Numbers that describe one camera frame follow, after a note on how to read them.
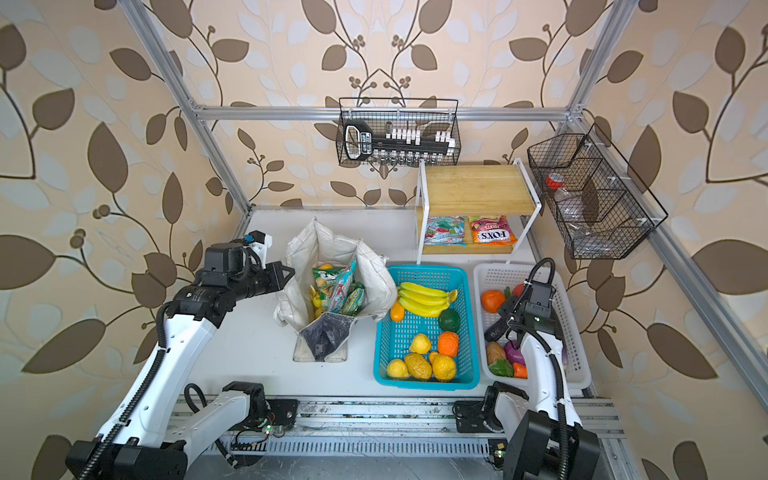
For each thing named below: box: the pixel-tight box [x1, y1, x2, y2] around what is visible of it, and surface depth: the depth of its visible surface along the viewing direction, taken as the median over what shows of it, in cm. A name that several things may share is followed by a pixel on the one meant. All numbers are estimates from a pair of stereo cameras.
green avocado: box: [438, 308, 461, 333], surface depth 87 cm
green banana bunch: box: [398, 282, 459, 317], surface depth 92 cm
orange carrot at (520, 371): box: [513, 362, 528, 379], surface depth 77 cm
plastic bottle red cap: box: [545, 173, 586, 224], surface depth 80 cm
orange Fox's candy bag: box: [470, 215, 518, 246], surface depth 91 cm
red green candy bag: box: [424, 216, 467, 247], surface depth 91 cm
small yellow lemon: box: [387, 359, 409, 378], surface depth 80 cm
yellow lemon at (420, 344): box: [410, 333, 431, 355], surface depth 84 cm
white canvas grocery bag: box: [273, 218, 398, 363], surface depth 82 cm
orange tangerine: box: [438, 331, 459, 358], surface depth 82 cm
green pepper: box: [488, 359, 514, 377], surface depth 77 cm
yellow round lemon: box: [429, 351, 457, 382], surface depth 79 cm
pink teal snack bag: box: [329, 256, 357, 313], surface depth 83 cm
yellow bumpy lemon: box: [405, 352, 432, 380], surface depth 80 cm
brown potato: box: [486, 341, 506, 365], surface depth 80 cm
